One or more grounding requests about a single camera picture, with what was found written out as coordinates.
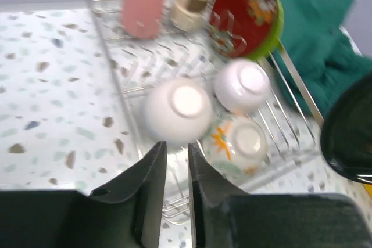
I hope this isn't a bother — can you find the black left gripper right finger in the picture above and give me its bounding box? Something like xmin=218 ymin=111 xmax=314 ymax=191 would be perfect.
xmin=188 ymin=144 xmax=371 ymax=247

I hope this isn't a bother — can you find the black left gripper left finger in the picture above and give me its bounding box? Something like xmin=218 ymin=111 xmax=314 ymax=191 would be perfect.
xmin=1 ymin=142 xmax=167 ymax=247

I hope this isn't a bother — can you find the white floral bowl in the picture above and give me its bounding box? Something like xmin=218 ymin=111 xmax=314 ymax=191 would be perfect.
xmin=202 ymin=113 xmax=269 ymax=182

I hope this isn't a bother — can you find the white speckled bowl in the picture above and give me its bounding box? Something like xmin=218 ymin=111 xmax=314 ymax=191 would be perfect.
xmin=214 ymin=59 xmax=271 ymax=115

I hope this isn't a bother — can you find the black plate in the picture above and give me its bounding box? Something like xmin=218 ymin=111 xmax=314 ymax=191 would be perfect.
xmin=320 ymin=73 xmax=371 ymax=185

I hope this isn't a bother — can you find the metal wire dish rack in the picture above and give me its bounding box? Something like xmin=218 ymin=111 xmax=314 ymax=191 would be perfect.
xmin=85 ymin=0 xmax=319 ymax=225

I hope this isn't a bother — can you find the pink plastic cup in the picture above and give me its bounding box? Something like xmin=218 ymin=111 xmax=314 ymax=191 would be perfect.
xmin=121 ymin=0 xmax=164 ymax=39

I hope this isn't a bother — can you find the red floral plate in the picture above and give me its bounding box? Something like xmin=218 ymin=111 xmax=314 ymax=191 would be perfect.
xmin=209 ymin=0 xmax=278 ymax=58

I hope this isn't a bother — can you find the steel cup beige sleeve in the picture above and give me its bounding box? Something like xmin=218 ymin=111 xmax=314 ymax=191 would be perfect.
xmin=170 ymin=0 xmax=210 ymax=32

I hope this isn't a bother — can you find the yellow plastic bin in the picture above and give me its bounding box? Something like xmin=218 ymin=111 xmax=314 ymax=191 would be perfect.
xmin=363 ymin=184 xmax=372 ymax=199

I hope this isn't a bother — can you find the teal green cloth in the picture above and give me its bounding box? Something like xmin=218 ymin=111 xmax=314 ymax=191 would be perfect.
xmin=280 ymin=0 xmax=371 ymax=116

